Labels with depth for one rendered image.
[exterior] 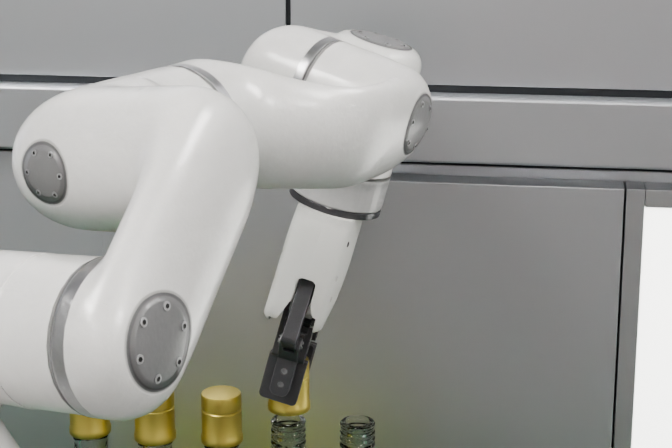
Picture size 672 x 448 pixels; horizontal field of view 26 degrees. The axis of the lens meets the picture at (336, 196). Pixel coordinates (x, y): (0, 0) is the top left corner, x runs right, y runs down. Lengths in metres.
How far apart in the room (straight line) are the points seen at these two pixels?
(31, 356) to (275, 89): 0.27
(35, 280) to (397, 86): 0.34
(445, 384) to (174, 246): 0.61
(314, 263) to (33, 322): 0.41
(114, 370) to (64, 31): 0.66
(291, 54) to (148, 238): 0.33
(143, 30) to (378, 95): 0.40
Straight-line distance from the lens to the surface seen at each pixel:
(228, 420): 1.23
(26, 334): 0.76
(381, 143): 0.99
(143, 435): 1.25
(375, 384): 1.34
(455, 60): 1.29
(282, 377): 1.19
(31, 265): 0.79
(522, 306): 1.31
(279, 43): 1.06
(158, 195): 0.76
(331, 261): 1.13
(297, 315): 1.14
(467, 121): 1.27
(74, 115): 0.83
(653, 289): 1.31
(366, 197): 1.13
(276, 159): 0.95
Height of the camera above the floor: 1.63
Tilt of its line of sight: 14 degrees down
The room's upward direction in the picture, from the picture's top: straight up
